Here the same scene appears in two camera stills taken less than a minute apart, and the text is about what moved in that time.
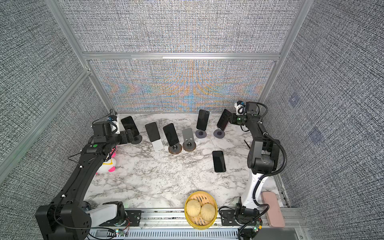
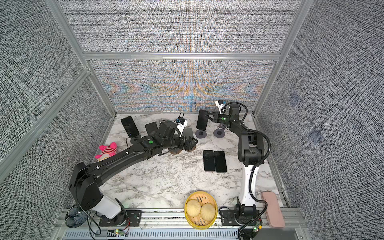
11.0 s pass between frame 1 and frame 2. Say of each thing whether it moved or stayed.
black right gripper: moved
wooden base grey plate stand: stayed
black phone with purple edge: moved
